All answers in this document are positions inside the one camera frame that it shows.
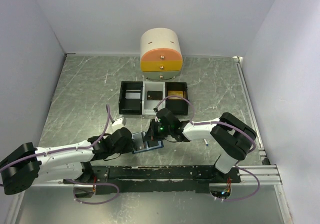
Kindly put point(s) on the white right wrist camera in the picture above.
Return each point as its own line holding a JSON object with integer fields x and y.
{"x": 156, "y": 110}

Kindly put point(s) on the blue leather card holder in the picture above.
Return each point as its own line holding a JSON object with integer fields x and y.
{"x": 150, "y": 145}

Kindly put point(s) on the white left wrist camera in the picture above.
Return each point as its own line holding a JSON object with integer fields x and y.
{"x": 119, "y": 123}

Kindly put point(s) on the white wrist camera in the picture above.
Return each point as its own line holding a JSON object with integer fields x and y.
{"x": 119, "y": 123}
{"x": 156, "y": 110}

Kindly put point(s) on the gold card in tray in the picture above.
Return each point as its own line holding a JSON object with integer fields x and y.
{"x": 176, "y": 93}

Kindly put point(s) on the black tray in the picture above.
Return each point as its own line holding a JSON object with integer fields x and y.
{"x": 130, "y": 106}
{"x": 174, "y": 103}

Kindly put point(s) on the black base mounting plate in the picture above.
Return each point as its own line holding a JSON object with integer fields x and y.
{"x": 197, "y": 178}

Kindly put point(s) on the black right tray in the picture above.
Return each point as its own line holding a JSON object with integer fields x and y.
{"x": 174, "y": 103}

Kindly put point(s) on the gold card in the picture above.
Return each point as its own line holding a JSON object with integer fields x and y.
{"x": 176, "y": 93}

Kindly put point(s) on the black left tray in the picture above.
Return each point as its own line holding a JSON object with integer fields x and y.
{"x": 130, "y": 106}

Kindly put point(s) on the round three-drawer storage box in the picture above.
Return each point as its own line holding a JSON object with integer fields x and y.
{"x": 160, "y": 54}

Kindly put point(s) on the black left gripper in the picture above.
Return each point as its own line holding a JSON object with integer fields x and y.
{"x": 129, "y": 148}

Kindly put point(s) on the black card from holder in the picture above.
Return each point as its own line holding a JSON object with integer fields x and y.
{"x": 138, "y": 142}

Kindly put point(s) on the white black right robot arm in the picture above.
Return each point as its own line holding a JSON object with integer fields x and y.
{"x": 235, "y": 137}

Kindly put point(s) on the black card in tray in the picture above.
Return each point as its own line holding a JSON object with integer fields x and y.
{"x": 154, "y": 95}

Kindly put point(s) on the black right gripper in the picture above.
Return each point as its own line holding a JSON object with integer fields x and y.
{"x": 150, "y": 134}

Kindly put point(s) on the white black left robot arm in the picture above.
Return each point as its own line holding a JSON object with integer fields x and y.
{"x": 28, "y": 164}

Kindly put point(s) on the silver card in tray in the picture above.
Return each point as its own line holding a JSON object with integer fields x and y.
{"x": 132, "y": 94}

